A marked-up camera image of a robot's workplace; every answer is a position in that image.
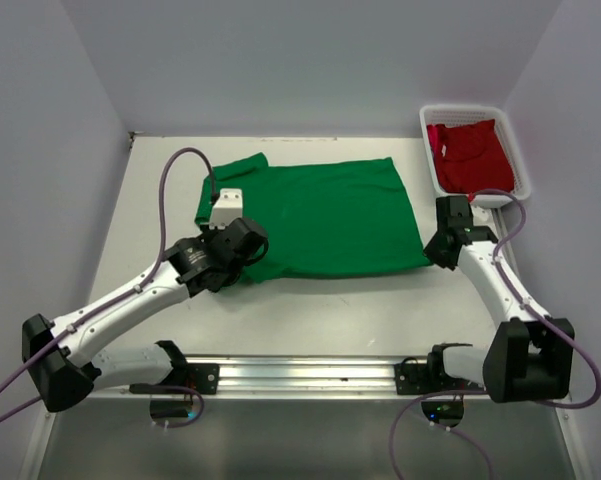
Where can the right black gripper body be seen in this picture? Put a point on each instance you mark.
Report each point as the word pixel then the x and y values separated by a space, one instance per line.
pixel 433 251

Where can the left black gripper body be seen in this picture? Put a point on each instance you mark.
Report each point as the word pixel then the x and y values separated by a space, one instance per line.
pixel 233 276

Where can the green t shirt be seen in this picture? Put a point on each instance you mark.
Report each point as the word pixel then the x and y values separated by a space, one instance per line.
pixel 324 221

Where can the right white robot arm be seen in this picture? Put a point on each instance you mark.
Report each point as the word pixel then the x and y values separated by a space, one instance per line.
pixel 528 359

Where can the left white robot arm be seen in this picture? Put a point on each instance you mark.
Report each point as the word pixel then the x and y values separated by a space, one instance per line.
pixel 70 356

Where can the red t shirt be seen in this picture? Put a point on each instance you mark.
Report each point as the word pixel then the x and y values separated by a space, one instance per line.
pixel 469 158

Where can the white plastic basket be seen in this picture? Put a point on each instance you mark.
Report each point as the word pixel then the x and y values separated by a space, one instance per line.
pixel 453 115

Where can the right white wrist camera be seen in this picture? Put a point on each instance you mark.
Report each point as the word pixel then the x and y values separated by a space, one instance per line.
pixel 481 216

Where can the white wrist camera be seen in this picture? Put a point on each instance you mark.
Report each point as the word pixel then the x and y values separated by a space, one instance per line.
pixel 226 208
pixel 481 216

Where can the side aluminium rail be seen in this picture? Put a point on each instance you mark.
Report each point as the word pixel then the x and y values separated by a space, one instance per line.
pixel 505 220

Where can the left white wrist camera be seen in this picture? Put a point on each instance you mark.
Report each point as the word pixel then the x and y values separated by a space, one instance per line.
pixel 226 208

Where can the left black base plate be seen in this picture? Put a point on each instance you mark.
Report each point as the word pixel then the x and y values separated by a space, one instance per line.
pixel 200 377

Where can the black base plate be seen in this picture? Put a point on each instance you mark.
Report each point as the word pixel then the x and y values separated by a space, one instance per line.
pixel 200 377
pixel 414 378

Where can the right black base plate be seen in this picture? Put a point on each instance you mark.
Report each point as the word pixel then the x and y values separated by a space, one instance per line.
pixel 414 378

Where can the aluminium mounting rail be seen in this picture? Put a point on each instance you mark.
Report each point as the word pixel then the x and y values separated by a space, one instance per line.
pixel 264 377

